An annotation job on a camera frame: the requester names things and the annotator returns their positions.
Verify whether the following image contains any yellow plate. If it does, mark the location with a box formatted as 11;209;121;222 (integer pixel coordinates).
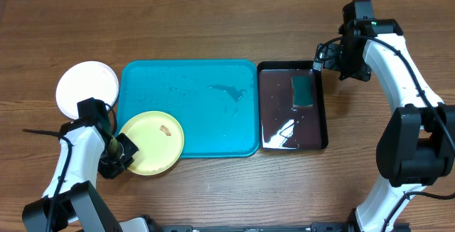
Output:
120;111;185;176

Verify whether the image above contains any black water basin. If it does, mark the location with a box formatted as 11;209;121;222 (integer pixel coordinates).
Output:
257;60;328;151

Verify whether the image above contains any teal plastic tray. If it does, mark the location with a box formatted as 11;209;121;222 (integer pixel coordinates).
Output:
117;59;260;158

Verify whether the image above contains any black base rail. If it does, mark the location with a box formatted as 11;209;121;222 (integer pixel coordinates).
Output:
148;222;357;232

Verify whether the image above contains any pink plate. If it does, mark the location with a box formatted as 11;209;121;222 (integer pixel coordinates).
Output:
55;60;119;120

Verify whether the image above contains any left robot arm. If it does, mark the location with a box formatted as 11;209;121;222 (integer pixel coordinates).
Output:
22;122;151;232

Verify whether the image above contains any green scrub sponge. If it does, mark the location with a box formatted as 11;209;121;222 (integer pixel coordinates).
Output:
291;76;314;107

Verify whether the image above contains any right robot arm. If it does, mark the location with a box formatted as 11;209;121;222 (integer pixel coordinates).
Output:
315;17;454;231

